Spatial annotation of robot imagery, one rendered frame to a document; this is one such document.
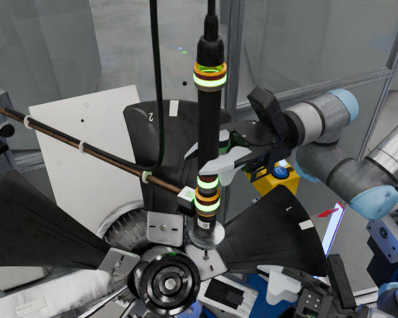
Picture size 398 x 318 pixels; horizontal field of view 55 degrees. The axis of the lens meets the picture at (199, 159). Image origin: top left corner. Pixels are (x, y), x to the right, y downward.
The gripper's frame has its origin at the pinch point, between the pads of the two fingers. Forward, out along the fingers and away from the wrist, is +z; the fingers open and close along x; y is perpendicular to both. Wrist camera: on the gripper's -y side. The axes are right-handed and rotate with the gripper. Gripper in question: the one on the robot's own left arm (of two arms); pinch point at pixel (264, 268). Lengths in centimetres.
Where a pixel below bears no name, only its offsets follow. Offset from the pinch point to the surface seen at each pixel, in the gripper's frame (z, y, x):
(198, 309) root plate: 9.8, 11.2, 7.9
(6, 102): 69, -2, -19
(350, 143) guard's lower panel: -2, -125, 73
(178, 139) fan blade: 22.8, -7.1, -21.0
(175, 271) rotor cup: 13.2, 11.9, -7.4
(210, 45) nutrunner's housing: 10.6, 0.2, -48.6
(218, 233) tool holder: 9.2, 2.2, -9.6
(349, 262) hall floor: -22, -91, 128
